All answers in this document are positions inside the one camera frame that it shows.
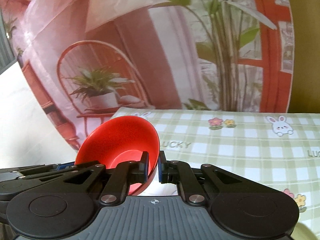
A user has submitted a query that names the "wooden board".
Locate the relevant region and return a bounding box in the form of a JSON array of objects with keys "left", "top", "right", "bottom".
[{"left": 289, "top": 0, "right": 319, "bottom": 113}]

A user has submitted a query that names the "red bowl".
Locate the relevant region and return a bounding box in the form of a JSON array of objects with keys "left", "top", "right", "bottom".
[{"left": 75, "top": 115, "right": 160, "bottom": 195}]

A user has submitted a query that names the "printed room backdrop cloth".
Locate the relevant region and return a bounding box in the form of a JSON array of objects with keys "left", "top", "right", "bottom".
[{"left": 1, "top": 0, "right": 295, "bottom": 150}]

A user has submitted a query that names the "green square plate near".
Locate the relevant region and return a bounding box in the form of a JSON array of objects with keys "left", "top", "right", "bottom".
[{"left": 291, "top": 222, "right": 319, "bottom": 240}]

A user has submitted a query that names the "green checked bunny tablecloth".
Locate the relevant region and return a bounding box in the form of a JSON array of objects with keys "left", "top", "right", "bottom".
[{"left": 116, "top": 107, "right": 319, "bottom": 235}]

